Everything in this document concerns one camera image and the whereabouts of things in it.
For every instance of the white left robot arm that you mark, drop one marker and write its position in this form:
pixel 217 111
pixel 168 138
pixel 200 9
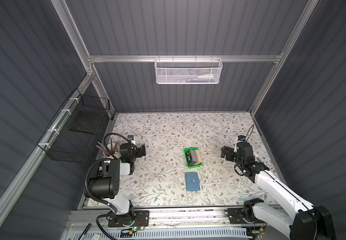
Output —
pixel 102 182

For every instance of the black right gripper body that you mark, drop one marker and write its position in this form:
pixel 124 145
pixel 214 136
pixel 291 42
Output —
pixel 239 161

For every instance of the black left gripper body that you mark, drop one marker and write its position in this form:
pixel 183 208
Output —
pixel 136 153

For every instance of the white mesh wall basket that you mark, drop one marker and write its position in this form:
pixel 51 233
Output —
pixel 184 71

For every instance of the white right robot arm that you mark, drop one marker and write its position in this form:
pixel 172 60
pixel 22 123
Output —
pixel 301 220

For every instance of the green plastic card tray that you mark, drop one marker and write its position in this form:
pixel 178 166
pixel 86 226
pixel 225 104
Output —
pixel 185 151

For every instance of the blue leather card holder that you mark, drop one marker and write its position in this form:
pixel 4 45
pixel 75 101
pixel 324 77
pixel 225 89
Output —
pixel 192 182

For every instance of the white pencil cup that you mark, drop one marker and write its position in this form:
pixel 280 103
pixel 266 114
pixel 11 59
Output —
pixel 110 147

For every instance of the stack of cards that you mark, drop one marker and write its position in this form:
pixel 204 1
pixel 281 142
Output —
pixel 193 158

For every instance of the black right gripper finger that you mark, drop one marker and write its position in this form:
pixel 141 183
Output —
pixel 231 156
pixel 224 152

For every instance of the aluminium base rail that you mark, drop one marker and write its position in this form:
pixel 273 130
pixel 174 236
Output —
pixel 159 217

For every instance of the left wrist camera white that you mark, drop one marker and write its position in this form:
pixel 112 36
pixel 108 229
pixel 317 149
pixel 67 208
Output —
pixel 131 138

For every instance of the black pen on base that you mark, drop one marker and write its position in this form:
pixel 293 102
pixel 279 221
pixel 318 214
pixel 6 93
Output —
pixel 82 236

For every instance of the black wire basket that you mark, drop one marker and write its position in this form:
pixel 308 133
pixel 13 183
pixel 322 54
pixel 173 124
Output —
pixel 77 130

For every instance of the white tube in basket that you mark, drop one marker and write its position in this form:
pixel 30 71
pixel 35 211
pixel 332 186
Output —
pixel 209 77

